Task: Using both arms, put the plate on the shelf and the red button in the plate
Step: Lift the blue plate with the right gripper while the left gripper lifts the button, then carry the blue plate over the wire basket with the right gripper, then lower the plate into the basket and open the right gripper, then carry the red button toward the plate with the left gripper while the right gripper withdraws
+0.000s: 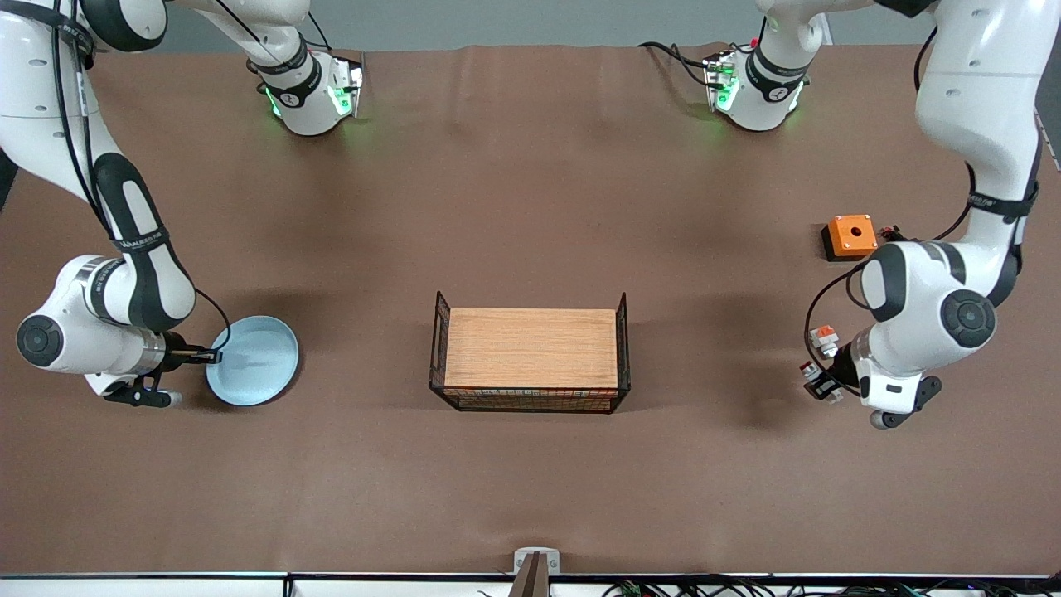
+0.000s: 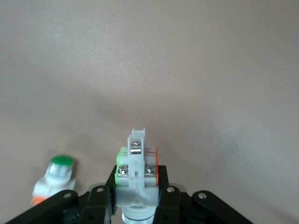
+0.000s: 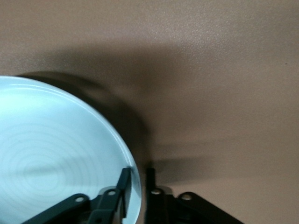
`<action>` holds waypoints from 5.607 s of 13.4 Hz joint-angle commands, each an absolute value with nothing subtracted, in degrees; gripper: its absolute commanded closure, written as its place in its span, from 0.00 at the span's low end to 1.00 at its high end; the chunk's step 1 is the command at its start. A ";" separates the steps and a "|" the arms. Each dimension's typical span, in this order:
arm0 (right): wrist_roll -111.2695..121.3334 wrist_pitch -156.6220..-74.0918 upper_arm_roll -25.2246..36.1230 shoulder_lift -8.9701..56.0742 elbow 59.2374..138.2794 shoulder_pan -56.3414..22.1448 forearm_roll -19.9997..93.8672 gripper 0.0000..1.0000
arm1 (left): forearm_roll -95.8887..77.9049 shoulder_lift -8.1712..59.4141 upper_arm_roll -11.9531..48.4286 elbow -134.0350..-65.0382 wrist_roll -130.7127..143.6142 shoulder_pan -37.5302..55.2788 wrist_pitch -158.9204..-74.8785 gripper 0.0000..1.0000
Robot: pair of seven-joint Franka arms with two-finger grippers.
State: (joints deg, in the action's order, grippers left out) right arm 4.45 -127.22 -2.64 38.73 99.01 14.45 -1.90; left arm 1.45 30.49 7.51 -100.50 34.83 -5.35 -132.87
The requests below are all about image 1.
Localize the light blue round plate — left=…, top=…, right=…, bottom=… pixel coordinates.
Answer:
left=206, top=315, right=300, bottom=407

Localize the orange button box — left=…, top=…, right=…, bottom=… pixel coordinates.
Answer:
left=821, top=214, right=879, bottom=263

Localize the brown table cover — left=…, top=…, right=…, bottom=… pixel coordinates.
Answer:
left=0, top=41, right=1061, bottom=578

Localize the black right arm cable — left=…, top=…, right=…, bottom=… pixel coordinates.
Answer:
left=46, top=0, right=232, bottom=353

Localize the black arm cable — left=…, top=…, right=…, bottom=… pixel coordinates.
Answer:
left=46, top=0, right=232, bottom=353
left=803, top=23, right=979, bottom=392

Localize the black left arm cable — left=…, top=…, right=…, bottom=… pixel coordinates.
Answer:
left=803, top=23, right=979, bottom=392

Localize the black cable bundle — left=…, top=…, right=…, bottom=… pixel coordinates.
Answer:
left=601, top=575, right=1061, bottom=597

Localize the white table edge rail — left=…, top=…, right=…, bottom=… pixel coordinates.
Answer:
left=0, top=572, right=1061, bottom=597

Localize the black wire basket wooden base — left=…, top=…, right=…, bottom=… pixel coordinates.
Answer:
left=428, top=290, right=632, bottom=415

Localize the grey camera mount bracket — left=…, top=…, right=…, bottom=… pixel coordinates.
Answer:
left=507, top=547, right=561, bottom=597

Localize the black base power cable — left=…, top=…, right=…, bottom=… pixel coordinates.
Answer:
left=637, top=41, right=715, bottom=89

